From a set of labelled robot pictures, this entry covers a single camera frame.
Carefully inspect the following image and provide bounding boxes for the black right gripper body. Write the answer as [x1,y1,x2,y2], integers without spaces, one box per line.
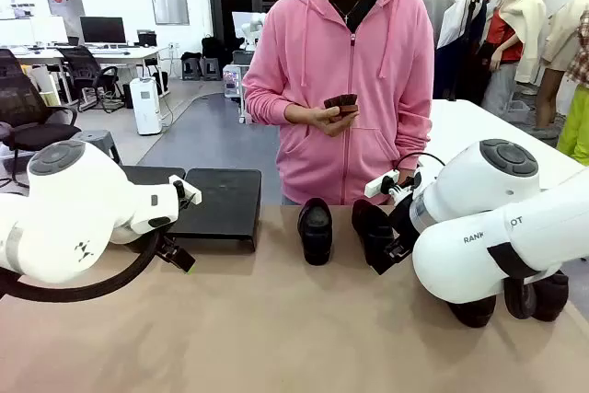
[389,194,421,247]

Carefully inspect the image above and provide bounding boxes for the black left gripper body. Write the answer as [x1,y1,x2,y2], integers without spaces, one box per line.
[160,220,192,247]

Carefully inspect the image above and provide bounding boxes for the black chunky platform shoe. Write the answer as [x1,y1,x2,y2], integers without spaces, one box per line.
[297,198,333,267]
[352,199,398,276]

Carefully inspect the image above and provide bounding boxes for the dark red phone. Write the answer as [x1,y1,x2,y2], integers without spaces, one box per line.
[323,94,359,121]

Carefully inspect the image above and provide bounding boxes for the person's right forearm pink sleeve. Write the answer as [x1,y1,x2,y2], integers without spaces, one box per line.
[242,82,295,128]

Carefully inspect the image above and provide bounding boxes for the person's left forearm pink sleeve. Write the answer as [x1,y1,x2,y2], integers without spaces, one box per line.
[394,88,434,171]

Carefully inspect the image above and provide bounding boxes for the person's right hand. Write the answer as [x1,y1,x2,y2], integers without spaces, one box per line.
[283,102,358,138]

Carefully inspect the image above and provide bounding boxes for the white side table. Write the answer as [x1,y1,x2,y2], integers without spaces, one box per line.
[425,98,584,182]

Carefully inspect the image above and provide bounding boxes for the grey plastic stool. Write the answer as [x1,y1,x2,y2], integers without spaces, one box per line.
[73,129,122,167]

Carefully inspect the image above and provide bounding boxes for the white air purifier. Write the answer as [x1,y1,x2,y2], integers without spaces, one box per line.
[130,77,163,136]

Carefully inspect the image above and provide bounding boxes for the lit computer case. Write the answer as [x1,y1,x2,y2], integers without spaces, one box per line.
[223,64,249,99]

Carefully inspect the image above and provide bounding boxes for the grey mannequin base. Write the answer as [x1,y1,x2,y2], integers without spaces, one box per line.
[528,124,561,144]

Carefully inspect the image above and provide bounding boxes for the black plastic stool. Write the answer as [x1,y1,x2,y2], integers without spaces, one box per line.
[181,57,203,81]
[202,57,223,81]

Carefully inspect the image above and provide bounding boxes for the person in pink hoodie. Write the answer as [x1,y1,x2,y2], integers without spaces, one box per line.
[242,0,434,206]

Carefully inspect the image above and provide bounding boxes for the white office desk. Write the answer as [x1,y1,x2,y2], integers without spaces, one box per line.
[8,45,163,107]

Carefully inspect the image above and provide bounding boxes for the black mesh office chair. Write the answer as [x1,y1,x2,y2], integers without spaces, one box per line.
[0,48,79,190]
[57,45,126,114]

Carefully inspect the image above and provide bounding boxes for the black backpack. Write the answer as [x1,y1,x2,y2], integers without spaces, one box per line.
[201,35,226,59]

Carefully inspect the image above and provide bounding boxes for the mannequin plaid shirt green trousers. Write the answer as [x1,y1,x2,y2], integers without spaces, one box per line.
[556,10,589,167]

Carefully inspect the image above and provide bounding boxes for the mannequin in white navy garment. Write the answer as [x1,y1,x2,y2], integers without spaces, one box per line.
[436,0,489,100]

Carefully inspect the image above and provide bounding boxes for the mannequin in grey shirt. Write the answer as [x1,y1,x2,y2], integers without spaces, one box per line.
[418,0,457,52]

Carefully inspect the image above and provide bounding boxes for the black computer monitor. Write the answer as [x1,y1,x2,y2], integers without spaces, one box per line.
[79,16,127,44]

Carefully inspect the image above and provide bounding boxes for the mannequin bucket hat cream coat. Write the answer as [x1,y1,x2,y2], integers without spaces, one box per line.
[536,0,589,130]

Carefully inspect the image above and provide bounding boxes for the mannequin red top cream jacket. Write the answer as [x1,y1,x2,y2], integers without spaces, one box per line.
[478,0,548,107]

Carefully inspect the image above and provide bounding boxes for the grey cabinet with red stickers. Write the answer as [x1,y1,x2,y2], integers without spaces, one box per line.
[44,0,87,40]

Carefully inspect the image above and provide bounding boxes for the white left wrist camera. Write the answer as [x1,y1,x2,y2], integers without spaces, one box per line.
[168,174,203,206]

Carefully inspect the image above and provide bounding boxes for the thin black camera cable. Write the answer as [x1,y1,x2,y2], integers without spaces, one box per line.
[394,152,446,174]

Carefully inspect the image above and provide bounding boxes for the black left arm hose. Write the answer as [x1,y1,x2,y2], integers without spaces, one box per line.
[0,231,163,305]

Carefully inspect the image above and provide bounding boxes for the silver cross necklace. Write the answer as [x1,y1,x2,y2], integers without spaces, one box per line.
[329,0,372,24]

